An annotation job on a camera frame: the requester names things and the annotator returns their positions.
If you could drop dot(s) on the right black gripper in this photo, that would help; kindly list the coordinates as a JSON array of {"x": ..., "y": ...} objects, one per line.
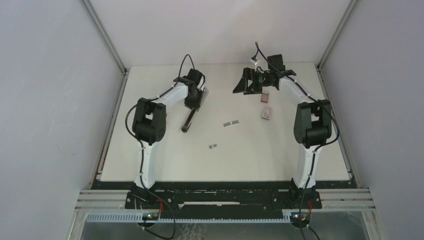
[{"x": 248, "y": 74}]

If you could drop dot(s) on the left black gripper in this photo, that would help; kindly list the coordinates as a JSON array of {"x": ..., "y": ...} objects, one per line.
[{"x": 196, "y": 104}]

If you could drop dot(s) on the grey black long stapler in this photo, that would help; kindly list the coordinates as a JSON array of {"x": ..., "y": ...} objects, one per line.
[{"x": 193, "y": 110}]

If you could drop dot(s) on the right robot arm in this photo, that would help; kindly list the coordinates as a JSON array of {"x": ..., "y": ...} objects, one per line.
[{"x": 313, "y": 120}]

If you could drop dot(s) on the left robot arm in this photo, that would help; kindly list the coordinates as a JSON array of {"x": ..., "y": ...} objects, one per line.
[{"x": 150, "y": 119}]

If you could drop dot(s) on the closed red staple box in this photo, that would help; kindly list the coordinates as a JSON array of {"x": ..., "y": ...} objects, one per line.
[{"x": 266, "y": 113}]

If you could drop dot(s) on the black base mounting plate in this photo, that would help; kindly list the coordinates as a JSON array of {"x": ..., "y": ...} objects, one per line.
[{"x": 207, "y": 200}]

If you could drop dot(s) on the left controller board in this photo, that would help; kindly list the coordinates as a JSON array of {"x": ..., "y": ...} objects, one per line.
[{"x": 150, "y": 217}]

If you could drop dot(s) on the controller board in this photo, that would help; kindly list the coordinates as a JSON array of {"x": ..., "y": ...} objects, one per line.
[
  {"x": 150, "y": 217},
  {"x": 300, "y": 220}
]

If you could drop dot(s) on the right controller board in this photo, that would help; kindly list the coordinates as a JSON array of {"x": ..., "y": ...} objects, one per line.
[{"x": 300, "y": 220}]

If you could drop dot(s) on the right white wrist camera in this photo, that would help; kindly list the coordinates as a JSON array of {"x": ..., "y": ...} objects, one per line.
[{"x": 254, "y": 61}]

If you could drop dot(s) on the left aluminium frame post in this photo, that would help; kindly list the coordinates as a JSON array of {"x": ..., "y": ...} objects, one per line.
[{"x": 106, "y": 39}]

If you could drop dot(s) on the aluminium frame post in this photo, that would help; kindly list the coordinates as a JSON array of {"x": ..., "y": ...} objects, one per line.
[
  {"x": 106, "y": 39},
  {"x": 336, "y": 35}
]

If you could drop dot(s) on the right aluminium frame post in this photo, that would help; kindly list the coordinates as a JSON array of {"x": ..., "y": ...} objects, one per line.
[{"x": 336, "y": 35}]

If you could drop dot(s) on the white cable duct rail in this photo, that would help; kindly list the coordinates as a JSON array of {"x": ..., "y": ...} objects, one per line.
[{"x": 132, "y": 217}]

